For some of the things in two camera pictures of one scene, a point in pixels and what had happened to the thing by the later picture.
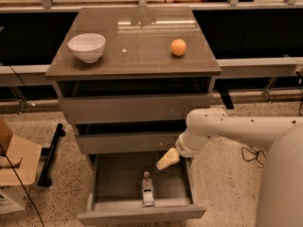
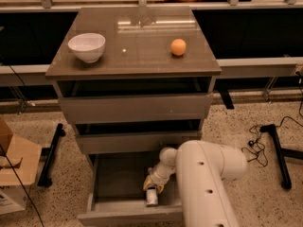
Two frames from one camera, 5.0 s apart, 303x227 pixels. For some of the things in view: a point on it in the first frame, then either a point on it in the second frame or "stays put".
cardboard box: (26, 159) stays put
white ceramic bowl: (88, 46) stays put
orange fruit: (178, 46) stays put
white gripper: (184, 148) → (156, 178)
